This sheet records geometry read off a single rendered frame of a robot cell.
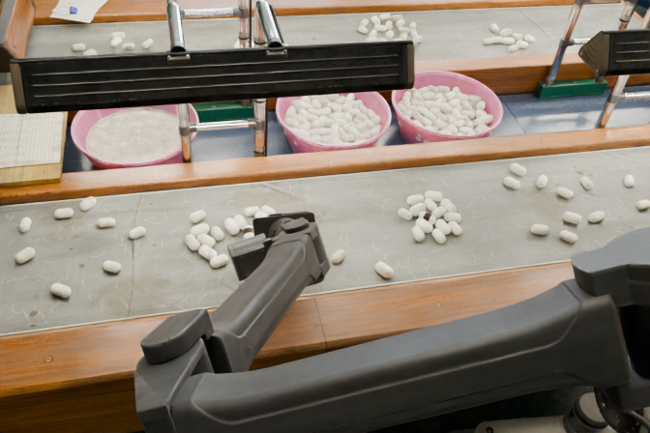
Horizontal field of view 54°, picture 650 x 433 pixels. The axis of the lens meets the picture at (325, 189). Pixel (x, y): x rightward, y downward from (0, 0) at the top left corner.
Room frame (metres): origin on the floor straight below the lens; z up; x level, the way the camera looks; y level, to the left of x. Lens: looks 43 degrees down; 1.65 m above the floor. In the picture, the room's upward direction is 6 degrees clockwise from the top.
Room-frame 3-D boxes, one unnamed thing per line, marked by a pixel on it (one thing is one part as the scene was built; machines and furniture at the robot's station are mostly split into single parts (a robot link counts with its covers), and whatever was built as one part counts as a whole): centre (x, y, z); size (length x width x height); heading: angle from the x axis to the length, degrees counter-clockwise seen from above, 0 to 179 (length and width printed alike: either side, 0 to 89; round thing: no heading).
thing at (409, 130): (1.29, -0.27, 0.72); 0.27 x 0.27 x 0.10
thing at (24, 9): (1.33, 0.78, 0.83); 0.30 x 0.06 x 0.07; 17
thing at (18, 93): (0.86, 0.18, 1.08); 0.62 x 0.08 x 0.07; 107
